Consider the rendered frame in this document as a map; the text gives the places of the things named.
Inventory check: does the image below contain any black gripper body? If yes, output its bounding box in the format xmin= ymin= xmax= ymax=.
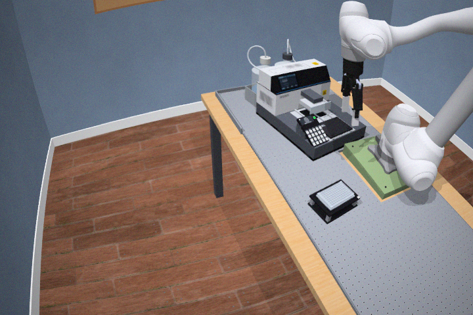
xmin=343 ymin=58 xmax=364 ymax=87

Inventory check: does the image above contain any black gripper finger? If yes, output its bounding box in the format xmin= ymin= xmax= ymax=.
xmin=341 ymin=71 xmax=351 ymax=112
xmin=349 ymin=78 xmax=363 ymax=126

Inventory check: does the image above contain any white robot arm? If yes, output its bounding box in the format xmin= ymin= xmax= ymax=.
xmin=339 ymin=1 xmax=473 ymax=191

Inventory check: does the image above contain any grey l-shaped raised edge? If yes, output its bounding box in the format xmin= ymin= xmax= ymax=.
xmin=215 ymin=86 xmax=245 ymax=134

